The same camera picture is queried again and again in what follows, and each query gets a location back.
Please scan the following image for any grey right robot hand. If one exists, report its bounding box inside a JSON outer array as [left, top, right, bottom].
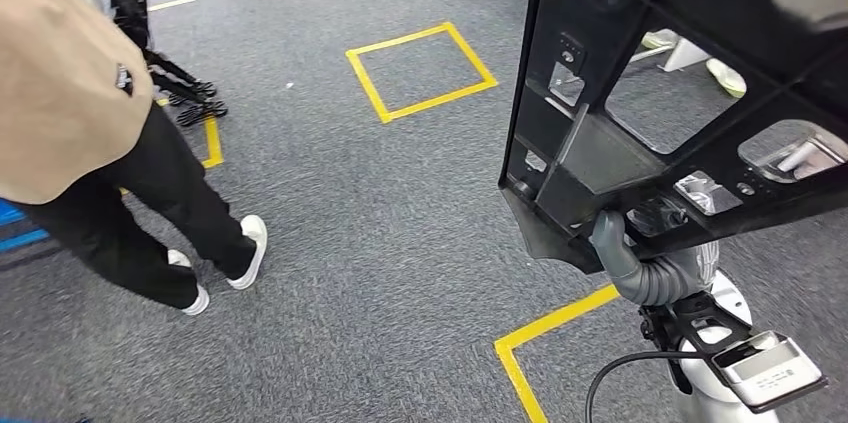
[[588, 209, 721, 307]]

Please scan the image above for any black plastic panel part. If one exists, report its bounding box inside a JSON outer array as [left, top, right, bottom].
[[498, 0, 848, 276]]

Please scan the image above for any person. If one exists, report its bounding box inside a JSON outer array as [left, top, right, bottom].
[[639, 29, 749, 101], [0, 0, 270, 317]]

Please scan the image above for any black tripod stand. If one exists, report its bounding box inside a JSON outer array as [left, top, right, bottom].
[[79, 0, 230, 128]]

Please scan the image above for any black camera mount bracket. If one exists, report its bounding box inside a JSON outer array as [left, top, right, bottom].
[[637, 292, 753, 396]]

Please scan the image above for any black cable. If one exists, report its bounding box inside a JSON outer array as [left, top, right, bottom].
[[584, 350, 720, 423]]

